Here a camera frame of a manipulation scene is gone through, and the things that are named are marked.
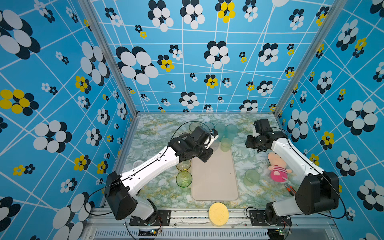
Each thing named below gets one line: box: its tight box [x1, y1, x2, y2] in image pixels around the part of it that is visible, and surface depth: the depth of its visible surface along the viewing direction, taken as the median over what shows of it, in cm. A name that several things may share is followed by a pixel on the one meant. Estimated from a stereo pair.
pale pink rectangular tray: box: [191, 147, 240, 201], surface depth 89 cm
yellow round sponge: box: [208, 202, 230, 226], surface depth 74 cm
